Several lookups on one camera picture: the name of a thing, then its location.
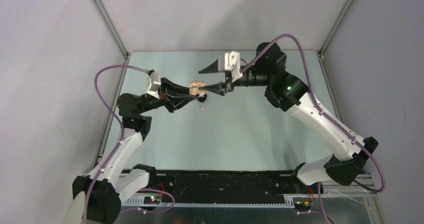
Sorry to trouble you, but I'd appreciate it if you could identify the beige earbud charging case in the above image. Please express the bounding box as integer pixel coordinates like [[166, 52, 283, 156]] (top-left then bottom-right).
[[188, 80, 206, 96]]

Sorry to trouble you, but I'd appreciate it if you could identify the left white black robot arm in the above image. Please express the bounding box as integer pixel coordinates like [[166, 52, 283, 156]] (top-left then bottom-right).
[[64, 74, 205, 224]]

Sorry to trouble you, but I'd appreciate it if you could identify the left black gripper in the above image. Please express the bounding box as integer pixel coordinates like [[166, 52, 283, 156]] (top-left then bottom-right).
[[138, 77, 197, 114]]

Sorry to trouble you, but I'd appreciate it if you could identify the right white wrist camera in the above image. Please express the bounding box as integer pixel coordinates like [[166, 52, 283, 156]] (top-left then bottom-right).
[[224, 51, 243, 82]]

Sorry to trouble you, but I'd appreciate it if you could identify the corner aluminium post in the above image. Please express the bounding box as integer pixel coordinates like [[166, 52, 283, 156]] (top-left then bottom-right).
[[83, 0, 129, 58], [318, 0, 356, 60]]

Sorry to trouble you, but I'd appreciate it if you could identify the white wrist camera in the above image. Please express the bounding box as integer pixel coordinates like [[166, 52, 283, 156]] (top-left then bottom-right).
[[224, 51, 243, 82], [146, 70, 162, 99]]

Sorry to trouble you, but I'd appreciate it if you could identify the left corner aluminium post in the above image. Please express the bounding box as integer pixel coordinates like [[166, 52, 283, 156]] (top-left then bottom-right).
[[83, 0, 129, 58]]

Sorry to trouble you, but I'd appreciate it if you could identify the right controller board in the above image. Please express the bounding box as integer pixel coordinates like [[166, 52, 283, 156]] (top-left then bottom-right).
[[294, 201, 314, 212]]

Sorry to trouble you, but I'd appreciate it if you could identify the black earbud charging case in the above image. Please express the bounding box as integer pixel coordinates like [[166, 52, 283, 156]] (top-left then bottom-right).
[[197, 94, 208, 103]]

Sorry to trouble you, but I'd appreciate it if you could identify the grey slotted cable duct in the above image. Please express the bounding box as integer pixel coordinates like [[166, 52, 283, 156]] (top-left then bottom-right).
[[122, 196, 295, 209]]

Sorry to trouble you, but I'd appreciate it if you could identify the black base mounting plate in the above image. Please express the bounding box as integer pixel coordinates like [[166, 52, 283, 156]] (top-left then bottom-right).
[[147, 170, 323, 205]]

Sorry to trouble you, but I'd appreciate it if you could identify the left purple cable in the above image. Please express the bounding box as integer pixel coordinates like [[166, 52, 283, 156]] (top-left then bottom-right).
[[82, 64, 176, 224]]

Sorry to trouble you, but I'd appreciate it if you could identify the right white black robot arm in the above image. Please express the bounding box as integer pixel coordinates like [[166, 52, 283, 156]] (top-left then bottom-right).
[[199, 42, 378, 193]]

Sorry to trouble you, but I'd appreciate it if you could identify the right corner aluminium post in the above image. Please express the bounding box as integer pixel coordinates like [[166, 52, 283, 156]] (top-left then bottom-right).
[[318, 0, 356, 60]]

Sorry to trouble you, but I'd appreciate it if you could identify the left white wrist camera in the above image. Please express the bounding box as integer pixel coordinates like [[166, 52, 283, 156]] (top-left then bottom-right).
[[146, 70, 162, 99]]

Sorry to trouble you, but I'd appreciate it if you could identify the controller board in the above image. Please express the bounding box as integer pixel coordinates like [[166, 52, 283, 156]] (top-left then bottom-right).
[[143, 196, 162, 205], [294, 201, 314, 212]]

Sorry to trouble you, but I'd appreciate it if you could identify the left controller board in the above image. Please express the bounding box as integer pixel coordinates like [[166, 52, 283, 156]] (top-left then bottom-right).
[[143, 196, 162, 205]]

